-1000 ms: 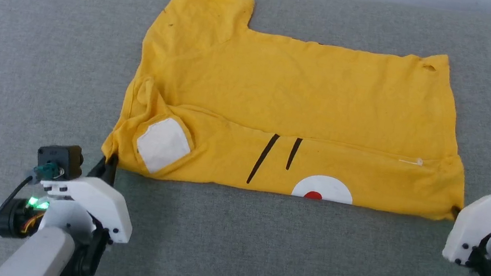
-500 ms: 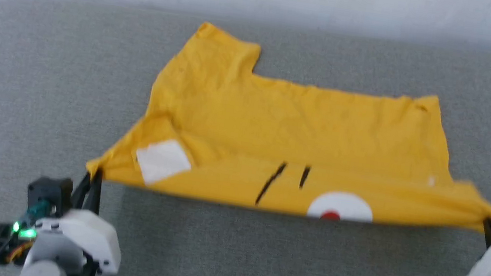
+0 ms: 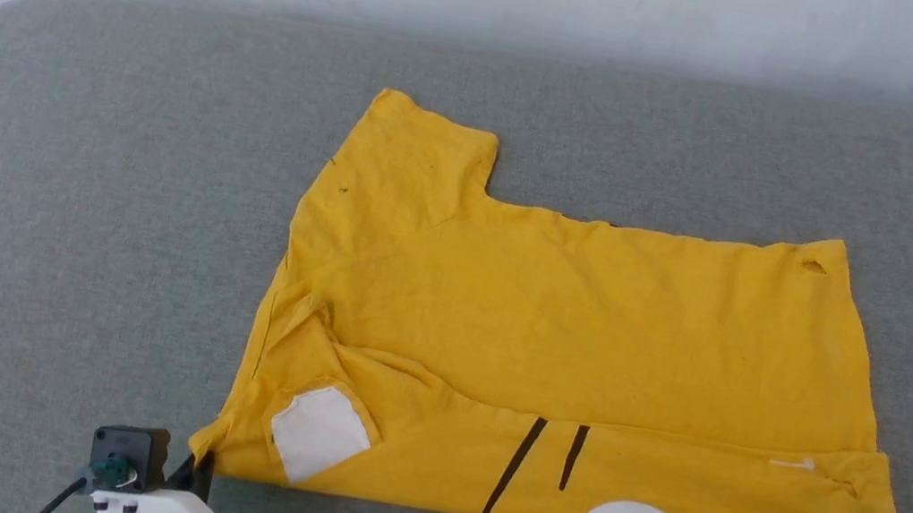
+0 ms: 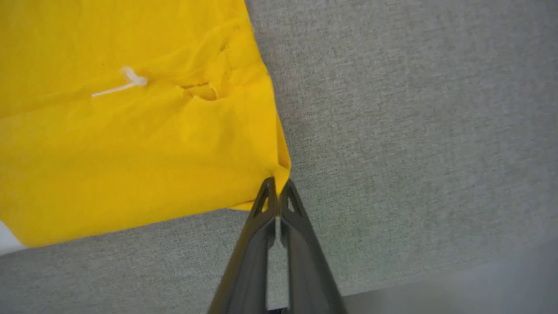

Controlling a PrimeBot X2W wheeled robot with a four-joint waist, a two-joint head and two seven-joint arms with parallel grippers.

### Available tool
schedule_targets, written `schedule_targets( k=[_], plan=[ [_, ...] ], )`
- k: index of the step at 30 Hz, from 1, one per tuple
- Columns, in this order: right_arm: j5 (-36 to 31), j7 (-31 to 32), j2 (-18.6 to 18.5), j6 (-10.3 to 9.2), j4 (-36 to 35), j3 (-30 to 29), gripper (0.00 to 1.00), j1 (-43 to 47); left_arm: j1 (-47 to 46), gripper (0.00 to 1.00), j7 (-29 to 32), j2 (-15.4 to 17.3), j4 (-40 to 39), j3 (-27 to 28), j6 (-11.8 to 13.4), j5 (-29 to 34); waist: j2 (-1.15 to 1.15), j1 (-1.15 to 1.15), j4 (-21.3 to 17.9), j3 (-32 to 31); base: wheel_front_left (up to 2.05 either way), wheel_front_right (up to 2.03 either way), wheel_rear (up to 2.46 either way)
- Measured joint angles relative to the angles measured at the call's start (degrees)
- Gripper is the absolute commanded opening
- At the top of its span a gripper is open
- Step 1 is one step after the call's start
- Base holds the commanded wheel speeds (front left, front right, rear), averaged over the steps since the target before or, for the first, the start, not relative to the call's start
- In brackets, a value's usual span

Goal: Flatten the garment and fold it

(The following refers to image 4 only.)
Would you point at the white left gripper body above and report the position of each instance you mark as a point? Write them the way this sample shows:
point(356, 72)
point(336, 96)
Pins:
point(8, 239)

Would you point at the yellow garment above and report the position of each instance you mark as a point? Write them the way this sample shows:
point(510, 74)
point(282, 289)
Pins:
point(130, 144)

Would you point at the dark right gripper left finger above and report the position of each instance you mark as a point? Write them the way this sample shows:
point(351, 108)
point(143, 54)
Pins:
point(250, 261)

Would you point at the grey-green fabric sofa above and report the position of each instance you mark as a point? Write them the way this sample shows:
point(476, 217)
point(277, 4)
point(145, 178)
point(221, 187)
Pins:
point(414, 131)

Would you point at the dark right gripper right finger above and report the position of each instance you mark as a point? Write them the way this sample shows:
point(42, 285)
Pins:
point(307, 261)

